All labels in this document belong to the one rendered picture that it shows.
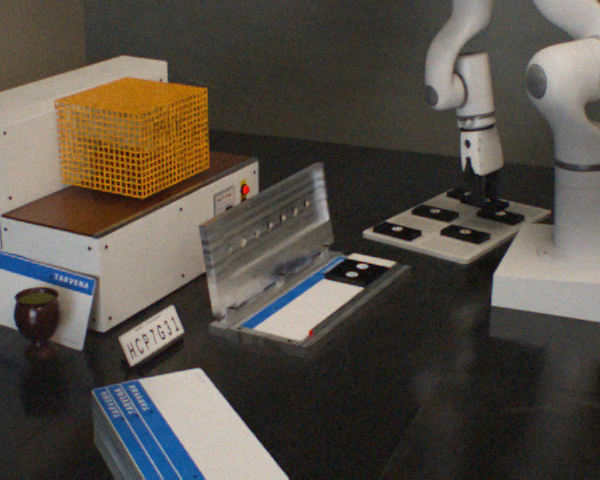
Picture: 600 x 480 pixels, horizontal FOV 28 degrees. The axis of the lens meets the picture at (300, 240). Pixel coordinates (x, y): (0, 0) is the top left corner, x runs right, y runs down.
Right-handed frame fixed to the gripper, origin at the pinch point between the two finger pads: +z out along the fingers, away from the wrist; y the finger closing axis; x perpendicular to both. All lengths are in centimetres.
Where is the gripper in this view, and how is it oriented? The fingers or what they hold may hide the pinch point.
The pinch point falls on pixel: (485, 194)
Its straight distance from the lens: 272.5
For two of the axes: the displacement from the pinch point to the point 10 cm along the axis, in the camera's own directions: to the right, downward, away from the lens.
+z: 1.5, 9.6, 2.2
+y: 6.5, -2.7, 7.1
